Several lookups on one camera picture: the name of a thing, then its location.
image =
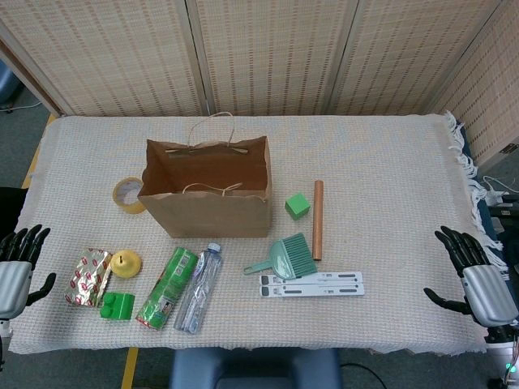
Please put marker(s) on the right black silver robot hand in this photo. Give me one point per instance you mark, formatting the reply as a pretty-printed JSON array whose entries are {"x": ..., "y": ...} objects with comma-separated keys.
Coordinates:
[{"x": 486, "y": 296}]

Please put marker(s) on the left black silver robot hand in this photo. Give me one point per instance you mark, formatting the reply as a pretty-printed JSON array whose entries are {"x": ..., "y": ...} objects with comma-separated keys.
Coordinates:
[{"x": 14, "y": 283}]

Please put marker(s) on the gold red snack packet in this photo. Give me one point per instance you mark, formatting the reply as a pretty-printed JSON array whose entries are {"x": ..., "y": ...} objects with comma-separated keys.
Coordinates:
[{"x": 87, "y": 277}]

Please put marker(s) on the small green object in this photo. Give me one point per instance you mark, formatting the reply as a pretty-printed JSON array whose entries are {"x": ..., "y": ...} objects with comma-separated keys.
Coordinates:
[{"x": 119, "y": 306}]

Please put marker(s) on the yellow round toy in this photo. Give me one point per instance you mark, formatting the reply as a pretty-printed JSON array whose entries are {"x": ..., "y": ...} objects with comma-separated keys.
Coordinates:
[{"x": 125, "y": 265}]

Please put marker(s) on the green tube package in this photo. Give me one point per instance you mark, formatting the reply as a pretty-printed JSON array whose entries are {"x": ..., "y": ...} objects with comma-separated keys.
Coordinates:
[{"x": 168, "y": 283}]

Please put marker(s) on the transparent water bottle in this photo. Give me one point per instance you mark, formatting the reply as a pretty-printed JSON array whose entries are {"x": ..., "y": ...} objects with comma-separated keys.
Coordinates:
[{"x": 200, "y": 283}]

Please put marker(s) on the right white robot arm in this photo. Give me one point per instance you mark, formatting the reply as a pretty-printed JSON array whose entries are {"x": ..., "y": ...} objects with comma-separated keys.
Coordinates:
[{"x": 503, "y": 348}]

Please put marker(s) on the green hand brush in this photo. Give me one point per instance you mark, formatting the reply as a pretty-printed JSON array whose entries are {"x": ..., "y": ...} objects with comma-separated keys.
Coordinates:
[{"x": 296, "y": 257}]

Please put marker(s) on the brown paper bag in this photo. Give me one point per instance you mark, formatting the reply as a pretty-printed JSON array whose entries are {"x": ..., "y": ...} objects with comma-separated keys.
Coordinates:
[{"x": 202, "y": 215}]

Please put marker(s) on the black box device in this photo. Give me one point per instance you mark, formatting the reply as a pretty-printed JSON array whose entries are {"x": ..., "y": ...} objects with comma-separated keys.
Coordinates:
[{"x": 504, "y": 221}]

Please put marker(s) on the white power strip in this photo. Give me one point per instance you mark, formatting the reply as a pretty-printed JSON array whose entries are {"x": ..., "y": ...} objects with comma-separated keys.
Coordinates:
[{"x": 495, "y": 196}]

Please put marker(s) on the yellow tape roll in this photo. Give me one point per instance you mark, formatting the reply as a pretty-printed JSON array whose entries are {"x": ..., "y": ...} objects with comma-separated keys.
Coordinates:
[{"x": 118, "y": 198}]

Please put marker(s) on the white folding laptop stand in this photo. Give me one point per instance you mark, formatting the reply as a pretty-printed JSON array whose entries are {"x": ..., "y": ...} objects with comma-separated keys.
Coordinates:
[{"x": 324, "y": 288}]

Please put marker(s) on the beige woven tablecloth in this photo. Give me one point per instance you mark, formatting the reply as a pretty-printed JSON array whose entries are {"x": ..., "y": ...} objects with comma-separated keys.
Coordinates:
[{"x": 365, "y": 162}]

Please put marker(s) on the brown cardboard tube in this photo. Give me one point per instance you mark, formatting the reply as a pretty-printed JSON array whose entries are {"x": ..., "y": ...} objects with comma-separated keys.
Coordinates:
[{"x": 318, "y": 223}]

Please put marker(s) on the blue grey chair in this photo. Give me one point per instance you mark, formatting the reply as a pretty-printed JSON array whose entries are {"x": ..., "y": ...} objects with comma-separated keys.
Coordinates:
[{"x": 7, "y": 85}]

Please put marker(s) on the green cube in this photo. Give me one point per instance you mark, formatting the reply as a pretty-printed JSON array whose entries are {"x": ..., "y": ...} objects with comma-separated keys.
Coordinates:
[{"x": 298, "y": 206}]

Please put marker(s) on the blue padded seat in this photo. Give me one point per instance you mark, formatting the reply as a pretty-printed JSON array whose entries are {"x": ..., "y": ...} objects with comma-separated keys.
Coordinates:
[{"x": 255, "y": 368}]

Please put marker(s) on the bamboo folding screen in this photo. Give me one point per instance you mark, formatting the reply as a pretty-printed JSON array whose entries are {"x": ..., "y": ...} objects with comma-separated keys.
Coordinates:
[{"x": 263, "y": 52}]

